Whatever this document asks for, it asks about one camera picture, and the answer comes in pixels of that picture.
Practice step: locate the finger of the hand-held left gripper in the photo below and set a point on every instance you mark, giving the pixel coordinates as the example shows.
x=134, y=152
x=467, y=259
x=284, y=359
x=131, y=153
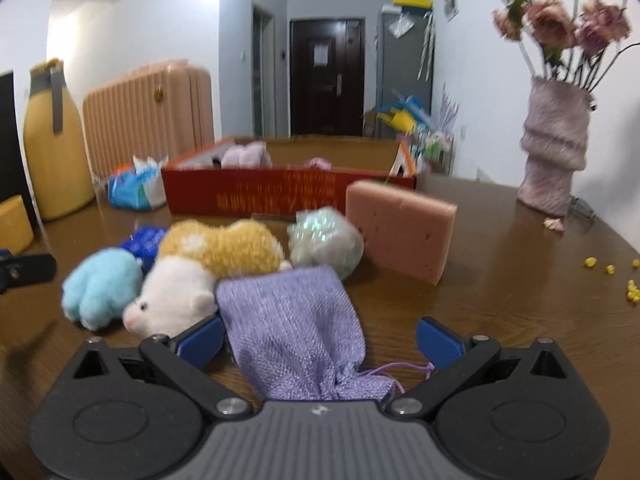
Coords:
x=30, y=269

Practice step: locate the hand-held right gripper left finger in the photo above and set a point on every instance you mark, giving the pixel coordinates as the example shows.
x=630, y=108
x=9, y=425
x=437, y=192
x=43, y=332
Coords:
x=200, y=344

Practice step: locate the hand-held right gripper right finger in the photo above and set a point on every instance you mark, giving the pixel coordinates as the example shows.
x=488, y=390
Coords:
x=440, y=344

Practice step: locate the light blue plush toy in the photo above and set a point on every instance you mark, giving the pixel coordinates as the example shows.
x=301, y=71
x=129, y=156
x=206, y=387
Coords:
x=100, y=285

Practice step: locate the white and yellow plush hamster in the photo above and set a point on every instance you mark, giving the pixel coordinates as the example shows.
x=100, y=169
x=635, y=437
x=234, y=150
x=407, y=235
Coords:
x=215, y=250

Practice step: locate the blue patterned packet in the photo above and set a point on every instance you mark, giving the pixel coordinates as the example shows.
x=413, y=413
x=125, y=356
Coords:
x=145, y=242

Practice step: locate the pink sponge block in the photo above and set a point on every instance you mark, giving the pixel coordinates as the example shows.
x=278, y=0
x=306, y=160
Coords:
x=400, y=230

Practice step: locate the iridescent mesh bath ball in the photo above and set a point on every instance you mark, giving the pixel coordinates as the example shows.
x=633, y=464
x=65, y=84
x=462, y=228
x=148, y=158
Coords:
x=325, y=242

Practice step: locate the red cardboard box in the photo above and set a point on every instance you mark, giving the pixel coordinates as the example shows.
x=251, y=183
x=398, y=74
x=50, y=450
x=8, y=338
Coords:
x=250, y=192

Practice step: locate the lavender fluffy headband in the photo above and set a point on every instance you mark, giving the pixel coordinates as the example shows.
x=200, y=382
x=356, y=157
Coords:
x=245, y=155

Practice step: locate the pink satin scrunchie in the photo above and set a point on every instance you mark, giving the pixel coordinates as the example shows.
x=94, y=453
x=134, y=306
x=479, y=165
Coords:
x=317, y=163

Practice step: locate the yellow mug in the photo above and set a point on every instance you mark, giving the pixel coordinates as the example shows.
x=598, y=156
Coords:
x=15, y=222

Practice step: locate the yellow thermos jug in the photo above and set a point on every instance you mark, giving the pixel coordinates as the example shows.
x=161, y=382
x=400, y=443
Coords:
x=55, y=160

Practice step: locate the black paper bag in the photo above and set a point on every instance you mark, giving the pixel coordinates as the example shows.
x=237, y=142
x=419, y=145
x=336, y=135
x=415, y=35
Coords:
x=10, y=150

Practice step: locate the blue tissue pack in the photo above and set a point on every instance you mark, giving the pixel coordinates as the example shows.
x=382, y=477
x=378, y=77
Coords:
x=132, y=187

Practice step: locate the fallen rose petal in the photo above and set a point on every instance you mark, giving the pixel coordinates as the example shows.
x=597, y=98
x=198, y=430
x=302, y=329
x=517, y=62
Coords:
x=554, y=224

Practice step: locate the scattered yellow flower bits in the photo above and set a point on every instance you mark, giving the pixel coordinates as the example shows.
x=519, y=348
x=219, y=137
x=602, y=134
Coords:
x=591, y=262

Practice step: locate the pink ribbed suitcase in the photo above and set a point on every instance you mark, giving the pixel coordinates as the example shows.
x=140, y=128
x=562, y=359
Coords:
x=145, y=115

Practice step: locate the black eyeglasses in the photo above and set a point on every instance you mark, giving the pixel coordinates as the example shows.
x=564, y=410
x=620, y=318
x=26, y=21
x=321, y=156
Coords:
x=582, y=210

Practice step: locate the rolling cart with bottles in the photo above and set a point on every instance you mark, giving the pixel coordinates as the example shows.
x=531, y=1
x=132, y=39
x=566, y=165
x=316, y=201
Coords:
x=430, y=147

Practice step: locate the pink textured vase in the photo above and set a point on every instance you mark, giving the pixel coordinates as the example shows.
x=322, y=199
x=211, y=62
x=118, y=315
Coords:
x=550, y=150

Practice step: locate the yellow plastic toy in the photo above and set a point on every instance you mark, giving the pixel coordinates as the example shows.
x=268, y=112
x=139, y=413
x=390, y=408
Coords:
x=400, y=119

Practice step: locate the brown cardboard box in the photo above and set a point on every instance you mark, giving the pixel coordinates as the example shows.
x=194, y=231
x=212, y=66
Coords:
x=371, y=125

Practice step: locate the grey refrigerator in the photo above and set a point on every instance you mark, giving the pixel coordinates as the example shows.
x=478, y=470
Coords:
x=400, y=75

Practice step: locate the grey interior door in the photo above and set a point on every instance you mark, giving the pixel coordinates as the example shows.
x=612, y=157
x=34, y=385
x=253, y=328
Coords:
x=262, y=75

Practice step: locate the dark brown entrance door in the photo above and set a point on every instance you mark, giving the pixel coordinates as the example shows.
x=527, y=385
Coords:
x=325, y=90

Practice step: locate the hanging folded umbrella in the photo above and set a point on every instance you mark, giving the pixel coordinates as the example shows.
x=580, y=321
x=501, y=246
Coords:
x=426, y=50

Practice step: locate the clear plastic bag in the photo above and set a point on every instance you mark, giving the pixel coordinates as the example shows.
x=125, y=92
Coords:
x=401, y=25

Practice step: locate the dried pink roses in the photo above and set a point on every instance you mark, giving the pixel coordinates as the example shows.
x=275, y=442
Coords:
x=550, y=22

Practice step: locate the yellow box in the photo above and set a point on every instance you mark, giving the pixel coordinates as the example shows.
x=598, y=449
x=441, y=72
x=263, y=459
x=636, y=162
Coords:
x=412, y=1

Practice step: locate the white wall outlet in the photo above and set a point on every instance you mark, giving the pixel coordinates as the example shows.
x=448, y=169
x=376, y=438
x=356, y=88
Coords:
x=462, y=132

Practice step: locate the lavender flower wall decor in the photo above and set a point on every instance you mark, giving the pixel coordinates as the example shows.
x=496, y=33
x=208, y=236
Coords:
x=448, y=107

